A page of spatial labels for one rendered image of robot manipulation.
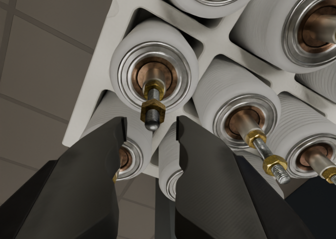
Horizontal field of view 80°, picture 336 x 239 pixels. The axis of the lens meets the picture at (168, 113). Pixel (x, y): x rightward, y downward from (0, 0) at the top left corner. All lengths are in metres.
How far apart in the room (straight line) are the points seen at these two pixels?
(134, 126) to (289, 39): 0.19
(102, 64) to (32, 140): 0.41
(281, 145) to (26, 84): 0.53
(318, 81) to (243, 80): 0.13
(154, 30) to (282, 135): 0.21
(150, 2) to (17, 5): 0.32
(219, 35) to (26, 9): 0.38
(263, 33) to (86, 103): 0.24
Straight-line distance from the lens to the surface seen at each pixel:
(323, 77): 0.33
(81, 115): 0.33
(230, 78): 0.25
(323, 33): 0.23
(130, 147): 0.26
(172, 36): 0.21
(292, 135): 0.31
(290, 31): 0.23
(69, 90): 0.53
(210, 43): 0.28
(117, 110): 0.28
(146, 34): 0.21
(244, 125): 0.24
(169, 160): 0.29
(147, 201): 0.74
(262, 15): 0.25
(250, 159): 0.38
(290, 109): 0.34
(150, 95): 0.16
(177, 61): 0.21
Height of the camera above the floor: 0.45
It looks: 61 degrees down
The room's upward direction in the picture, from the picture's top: 175 degrees clockwise
